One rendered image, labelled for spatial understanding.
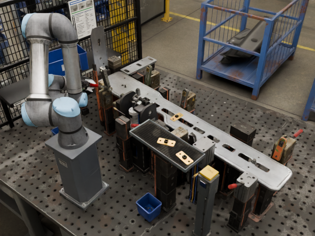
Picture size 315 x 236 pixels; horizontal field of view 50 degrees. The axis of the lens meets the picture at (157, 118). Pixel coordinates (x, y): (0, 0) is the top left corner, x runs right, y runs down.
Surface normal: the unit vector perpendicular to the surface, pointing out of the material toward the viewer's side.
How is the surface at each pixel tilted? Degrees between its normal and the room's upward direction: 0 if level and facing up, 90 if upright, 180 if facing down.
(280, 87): 0
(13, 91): 0
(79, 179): 90
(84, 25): 90
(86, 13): 90
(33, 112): 51
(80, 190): 91
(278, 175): 0
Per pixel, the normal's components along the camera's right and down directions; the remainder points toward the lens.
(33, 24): -0.01, -0.01
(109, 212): -0.01, -0.78
